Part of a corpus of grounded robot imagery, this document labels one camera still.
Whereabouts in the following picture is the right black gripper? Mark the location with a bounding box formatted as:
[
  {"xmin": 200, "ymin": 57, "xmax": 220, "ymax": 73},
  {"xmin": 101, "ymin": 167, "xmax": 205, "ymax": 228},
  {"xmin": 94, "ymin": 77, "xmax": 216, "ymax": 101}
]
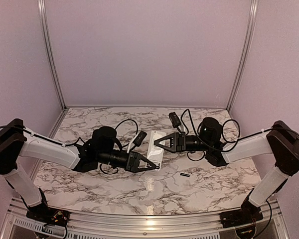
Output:
[{"xmin": 154, "ymin": 131, "xmax": 211, "ymax": 153}]

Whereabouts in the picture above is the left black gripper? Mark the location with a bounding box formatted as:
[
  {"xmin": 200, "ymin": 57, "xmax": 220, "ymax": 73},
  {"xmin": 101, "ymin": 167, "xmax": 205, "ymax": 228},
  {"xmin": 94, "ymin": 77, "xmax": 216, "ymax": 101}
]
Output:
[{"xmin": 98, "ymin": 149, "xmax": 156, "ymax": 173}]

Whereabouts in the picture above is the white remote control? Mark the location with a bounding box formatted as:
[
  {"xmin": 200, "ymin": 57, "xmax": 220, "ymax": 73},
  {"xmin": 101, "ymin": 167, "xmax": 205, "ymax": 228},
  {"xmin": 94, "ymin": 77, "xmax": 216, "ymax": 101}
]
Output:
[{"xmin": 147, "ymin": 130, "xmax": 167, "ymax": 171}]

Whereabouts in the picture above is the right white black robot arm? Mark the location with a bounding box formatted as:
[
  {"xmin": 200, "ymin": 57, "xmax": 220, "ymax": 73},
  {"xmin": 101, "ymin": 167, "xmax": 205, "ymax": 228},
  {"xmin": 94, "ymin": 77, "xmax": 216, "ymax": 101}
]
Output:
[{"xmin": 154, "ymin": 117, "xmax": 299, "ymax": 223}]

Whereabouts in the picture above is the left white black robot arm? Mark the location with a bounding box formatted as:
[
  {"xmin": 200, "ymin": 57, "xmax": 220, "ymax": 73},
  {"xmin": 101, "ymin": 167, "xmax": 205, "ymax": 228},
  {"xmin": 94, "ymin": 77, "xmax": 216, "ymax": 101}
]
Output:
[{"xmin": 0, "ymin": 119, "xmax": 157, "ymax": 222}]

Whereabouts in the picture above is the black battery right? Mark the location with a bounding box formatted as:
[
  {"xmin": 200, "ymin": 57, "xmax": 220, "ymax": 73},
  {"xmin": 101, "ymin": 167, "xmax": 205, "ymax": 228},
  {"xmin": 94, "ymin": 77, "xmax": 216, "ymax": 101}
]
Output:
[{"xmin": 180, "ymin": 173, "xmax": 190, "ymax": 177}]

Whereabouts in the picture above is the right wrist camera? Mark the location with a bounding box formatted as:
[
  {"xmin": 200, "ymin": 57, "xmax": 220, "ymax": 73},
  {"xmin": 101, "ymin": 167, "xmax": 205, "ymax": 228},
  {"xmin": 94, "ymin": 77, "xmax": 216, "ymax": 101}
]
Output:
[{"xmin": 168, "ymin": 112, "xmax": 184, "ymax": 132}]

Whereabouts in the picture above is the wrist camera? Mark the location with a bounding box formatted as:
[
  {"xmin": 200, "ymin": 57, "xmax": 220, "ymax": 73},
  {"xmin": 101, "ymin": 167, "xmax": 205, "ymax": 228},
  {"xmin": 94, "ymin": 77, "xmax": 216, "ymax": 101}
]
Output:
[
  {"xmin": 168, "ymin": 112, "xmax": 184, "ymax": 132},
  {"xmin": 127, "ymin": 130, "xmax": 147, "ymax": 153}
]

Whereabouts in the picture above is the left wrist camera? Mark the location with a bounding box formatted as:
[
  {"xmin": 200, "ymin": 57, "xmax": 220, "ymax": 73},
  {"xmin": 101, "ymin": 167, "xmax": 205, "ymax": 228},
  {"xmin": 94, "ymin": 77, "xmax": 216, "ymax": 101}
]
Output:
[{"xmin": 127, "ymin": 130, "xmax": 147, "ymax": 153}]

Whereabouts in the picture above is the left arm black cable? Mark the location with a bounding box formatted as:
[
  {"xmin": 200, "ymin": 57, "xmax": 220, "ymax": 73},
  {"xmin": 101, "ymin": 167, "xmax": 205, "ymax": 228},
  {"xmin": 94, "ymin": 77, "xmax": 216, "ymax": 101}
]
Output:
[{"xmin": 99, "ymin": 119, "xmax": 140, "ymax": 174}]

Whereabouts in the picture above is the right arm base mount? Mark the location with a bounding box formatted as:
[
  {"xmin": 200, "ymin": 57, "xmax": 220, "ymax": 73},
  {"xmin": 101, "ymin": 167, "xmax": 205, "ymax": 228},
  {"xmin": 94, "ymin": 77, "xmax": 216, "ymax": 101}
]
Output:
[{"xmin": 220, "ymin": 209, "xmax": 264, "ymax": 228}]

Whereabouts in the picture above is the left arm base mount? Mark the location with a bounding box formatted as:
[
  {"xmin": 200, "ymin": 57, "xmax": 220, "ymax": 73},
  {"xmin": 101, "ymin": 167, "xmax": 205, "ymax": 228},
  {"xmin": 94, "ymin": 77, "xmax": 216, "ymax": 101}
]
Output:
[{"xmin": 26, "ymin": 208, "xmax": 70, "ymax": 227}]

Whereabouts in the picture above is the front aluminium rail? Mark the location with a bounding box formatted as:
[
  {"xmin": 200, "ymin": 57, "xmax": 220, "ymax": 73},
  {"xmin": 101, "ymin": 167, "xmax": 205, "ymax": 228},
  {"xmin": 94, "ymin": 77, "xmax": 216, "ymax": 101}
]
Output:
[{"xmin": 0, "ymin": 196, "xmax": 290, "ymax": 239}]

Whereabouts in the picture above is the right aluminium frame post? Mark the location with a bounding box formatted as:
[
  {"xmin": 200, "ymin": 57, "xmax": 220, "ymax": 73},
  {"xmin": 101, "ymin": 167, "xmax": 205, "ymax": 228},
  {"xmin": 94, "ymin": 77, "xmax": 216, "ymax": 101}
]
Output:
[{"xmin": 226, "ymin": 0, "xmax": 259, "ymax": 112}]

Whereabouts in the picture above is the aluminium frame post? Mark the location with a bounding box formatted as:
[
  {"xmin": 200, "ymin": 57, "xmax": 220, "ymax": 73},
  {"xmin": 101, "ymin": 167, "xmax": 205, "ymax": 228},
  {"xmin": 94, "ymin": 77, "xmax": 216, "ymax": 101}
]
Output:
[
  {"xmin": 226, "ymin": 0, "xmax": 259, "ymax": 112},
  {"xmin": 37, "ymin": 0, "xmax": 67, "ymax": 111}
]

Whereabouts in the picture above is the left aluminium frame post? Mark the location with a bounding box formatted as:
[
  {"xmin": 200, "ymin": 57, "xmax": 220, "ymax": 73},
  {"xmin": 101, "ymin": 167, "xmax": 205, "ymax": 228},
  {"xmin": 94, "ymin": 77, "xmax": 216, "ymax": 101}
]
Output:
[{"xmin": 37, "ymin": 0, "xmax": 67, "ymax": 111}]

